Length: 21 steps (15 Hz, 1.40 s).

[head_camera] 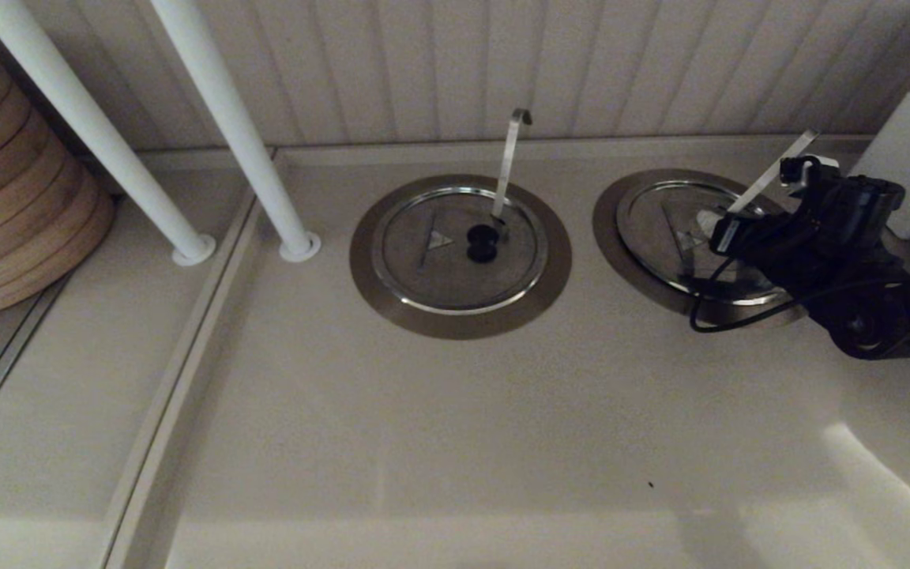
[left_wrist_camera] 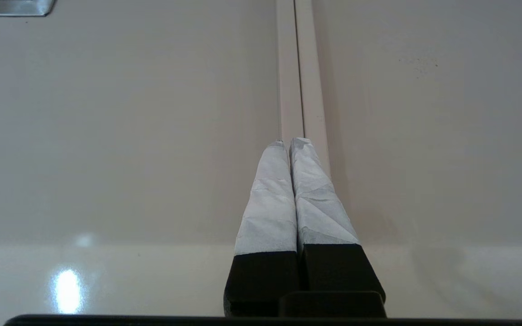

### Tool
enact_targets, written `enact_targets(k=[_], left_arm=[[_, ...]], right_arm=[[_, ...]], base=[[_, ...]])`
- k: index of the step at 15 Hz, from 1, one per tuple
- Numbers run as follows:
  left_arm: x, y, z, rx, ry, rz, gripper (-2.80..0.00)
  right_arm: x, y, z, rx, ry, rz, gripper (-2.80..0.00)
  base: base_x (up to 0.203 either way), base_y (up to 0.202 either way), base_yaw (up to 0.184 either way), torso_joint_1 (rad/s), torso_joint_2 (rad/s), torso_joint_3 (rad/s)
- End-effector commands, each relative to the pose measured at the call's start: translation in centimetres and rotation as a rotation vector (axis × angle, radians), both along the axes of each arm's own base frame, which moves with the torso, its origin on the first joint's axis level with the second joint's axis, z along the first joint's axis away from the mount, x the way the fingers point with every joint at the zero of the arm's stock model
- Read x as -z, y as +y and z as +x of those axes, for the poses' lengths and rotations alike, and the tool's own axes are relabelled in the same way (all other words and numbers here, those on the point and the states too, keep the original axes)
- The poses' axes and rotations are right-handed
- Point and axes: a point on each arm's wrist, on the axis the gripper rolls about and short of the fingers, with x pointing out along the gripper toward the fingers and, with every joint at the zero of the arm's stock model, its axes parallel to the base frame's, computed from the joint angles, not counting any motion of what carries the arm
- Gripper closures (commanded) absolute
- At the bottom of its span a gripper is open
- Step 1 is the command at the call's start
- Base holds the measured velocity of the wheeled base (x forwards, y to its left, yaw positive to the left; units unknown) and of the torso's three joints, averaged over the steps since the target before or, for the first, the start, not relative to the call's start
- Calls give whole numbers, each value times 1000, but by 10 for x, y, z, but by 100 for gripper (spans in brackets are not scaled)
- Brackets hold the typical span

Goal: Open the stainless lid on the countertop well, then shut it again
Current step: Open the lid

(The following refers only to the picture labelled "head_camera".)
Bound round steel hinged lid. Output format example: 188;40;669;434
617;180;788;305
372;187;549;315

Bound white teal tissue box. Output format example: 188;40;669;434
850;20;910;239

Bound round brushed steel well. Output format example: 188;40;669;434
350;174;573;341
593;168;811;329

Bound white pole base flange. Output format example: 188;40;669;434
280;231;322;264
173;235;218;267

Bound white round support pole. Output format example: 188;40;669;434
151;0;314;252
0;0;207;254

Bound stacked bamboo steamer baskets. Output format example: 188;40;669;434
0;40;116;321

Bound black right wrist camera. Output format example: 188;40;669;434
779;154;840;192

